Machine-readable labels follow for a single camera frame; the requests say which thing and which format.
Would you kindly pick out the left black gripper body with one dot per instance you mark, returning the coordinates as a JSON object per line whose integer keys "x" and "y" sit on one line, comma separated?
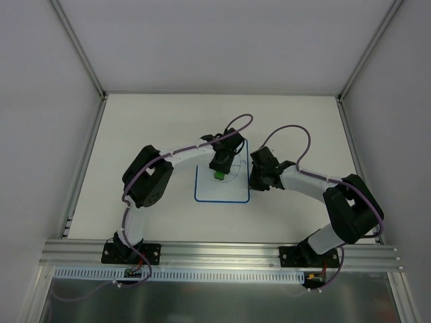
{"x": 221, "y": 161}

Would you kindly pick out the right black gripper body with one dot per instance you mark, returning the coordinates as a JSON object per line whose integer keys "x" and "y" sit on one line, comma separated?
{"x": 259, "y": 175}

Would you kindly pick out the green whiteboard eraser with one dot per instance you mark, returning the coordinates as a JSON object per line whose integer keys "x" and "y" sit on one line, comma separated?
{"x": 219, "y": 175}

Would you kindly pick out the blue-framed small whiteboard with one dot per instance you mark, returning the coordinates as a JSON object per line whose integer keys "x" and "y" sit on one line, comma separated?
{"x": 232, "y": 189}

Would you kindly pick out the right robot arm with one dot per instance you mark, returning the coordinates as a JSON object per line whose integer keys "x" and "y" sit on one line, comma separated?
{"x": 351, "y": 207}

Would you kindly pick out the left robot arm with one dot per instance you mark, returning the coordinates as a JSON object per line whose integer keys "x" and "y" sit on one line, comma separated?
{"x": 146, "y": 179}

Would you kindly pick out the right table edge rail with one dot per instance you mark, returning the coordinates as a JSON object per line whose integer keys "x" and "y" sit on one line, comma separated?
{"x": 350, "y": 139}

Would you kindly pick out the table edge rail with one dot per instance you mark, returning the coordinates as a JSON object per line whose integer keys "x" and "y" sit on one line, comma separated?
{"x": 350, "y": 139}
{"x": 78, "y": 180}

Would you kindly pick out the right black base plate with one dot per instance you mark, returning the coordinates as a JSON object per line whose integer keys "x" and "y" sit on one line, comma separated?
{"x": 304, "y": 257}

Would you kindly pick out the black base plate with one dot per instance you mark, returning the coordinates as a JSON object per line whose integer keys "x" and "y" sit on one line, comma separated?
{"x": 118, "y": 253}
{"x": 304, "y": 257}

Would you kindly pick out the aluminium mounting rail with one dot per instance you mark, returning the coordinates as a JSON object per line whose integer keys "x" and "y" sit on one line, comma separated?
{"x": 211, "y": 255}

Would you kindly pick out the left table edge rail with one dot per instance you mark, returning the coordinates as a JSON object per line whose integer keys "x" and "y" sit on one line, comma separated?
{"x": 78, "y": 180}

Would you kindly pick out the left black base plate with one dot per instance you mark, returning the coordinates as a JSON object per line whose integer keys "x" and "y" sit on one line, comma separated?
{"x": 118, "y": 253}

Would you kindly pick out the white slotted cable duct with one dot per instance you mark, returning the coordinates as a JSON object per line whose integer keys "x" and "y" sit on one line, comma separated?
{"x": 180, "y": 275}

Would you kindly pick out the right aluminium frame post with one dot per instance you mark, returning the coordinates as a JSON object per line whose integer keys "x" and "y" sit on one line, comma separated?
{"x": 377, "y": 36}

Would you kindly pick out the aluminium frame post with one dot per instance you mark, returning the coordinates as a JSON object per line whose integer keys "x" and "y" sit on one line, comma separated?
{"x": 69, "y": 31}
{"x": 377, "y": 36}

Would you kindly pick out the left aluminium frame post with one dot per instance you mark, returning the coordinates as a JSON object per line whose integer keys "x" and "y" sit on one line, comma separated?
{"x": 69, "y": 31}

